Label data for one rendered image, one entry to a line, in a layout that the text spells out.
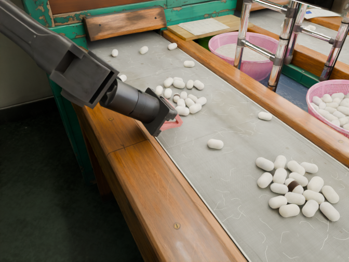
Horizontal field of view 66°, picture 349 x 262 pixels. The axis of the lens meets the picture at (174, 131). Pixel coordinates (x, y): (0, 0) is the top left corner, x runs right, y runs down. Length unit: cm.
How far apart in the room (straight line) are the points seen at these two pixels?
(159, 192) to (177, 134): 19
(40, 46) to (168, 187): 31
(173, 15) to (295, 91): 56
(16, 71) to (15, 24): 152
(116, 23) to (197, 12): 37
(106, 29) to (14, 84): 114
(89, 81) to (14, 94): 165
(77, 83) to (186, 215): 27
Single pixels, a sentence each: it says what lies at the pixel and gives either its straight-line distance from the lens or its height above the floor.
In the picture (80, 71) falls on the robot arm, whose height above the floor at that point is 95.
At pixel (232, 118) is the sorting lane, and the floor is 74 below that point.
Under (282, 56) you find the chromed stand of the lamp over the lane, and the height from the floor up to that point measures 86.
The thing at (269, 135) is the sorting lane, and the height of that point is 74.
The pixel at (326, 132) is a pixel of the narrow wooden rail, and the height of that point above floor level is 76.
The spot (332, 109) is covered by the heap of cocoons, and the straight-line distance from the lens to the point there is 81.
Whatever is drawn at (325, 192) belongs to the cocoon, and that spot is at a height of 75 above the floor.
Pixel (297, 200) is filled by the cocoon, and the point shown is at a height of 75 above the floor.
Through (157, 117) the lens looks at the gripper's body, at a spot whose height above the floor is 83.
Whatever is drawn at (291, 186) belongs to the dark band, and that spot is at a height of 76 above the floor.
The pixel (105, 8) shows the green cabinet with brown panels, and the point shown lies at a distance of 106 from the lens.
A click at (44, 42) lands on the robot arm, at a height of 99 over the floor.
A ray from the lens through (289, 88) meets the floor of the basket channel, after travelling 100.
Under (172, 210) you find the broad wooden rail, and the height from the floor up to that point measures 76.
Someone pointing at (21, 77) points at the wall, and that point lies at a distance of 203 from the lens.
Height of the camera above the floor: 114
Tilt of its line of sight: 40 degrees down
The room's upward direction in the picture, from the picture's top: straight up
